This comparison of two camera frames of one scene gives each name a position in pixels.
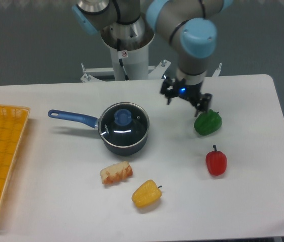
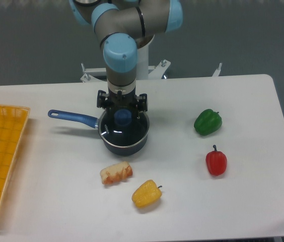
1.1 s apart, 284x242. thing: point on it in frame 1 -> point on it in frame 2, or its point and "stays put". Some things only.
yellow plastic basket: (2, 127) stays put
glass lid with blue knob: (123, 124) stays put
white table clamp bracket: (217, 70) stays put
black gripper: (172, 88) -> (116, 101)
